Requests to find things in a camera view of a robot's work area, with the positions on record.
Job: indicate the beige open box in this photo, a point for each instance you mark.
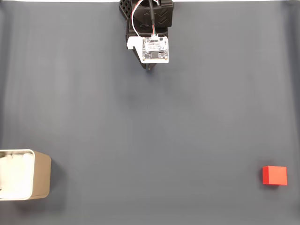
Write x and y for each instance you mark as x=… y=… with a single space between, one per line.
x=41 y=175

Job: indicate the white padding sheet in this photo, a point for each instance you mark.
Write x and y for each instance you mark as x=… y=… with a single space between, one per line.
x=14 y=173

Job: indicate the white camera board mount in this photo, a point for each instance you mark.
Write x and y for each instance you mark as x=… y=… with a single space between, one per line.
x=154 y=48

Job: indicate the red cube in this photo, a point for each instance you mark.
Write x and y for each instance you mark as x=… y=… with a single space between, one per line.
x=274 y=175

